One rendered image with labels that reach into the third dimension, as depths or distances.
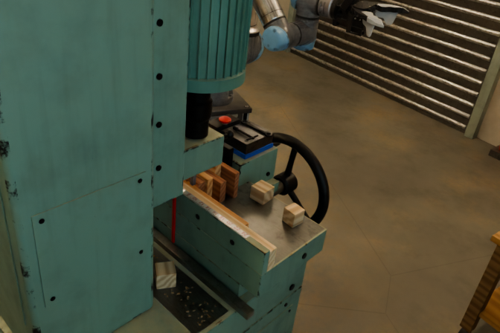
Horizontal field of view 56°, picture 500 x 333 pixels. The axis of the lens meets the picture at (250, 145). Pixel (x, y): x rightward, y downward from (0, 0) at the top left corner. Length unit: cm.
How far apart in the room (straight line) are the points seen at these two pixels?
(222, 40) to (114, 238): 37
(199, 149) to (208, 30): 25
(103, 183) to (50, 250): 12
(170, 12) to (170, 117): 18
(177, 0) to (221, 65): 15
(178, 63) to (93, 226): 28
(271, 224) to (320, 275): 125
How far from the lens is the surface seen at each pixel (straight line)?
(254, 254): 89
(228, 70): 84
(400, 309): 224
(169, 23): 74
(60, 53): 61
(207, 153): 96
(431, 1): 397
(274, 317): 115
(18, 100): 61
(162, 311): 97
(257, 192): 107
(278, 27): 146
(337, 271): 230
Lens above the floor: 153
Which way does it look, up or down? 29 degrees down
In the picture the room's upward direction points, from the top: 7 degrees clockwise
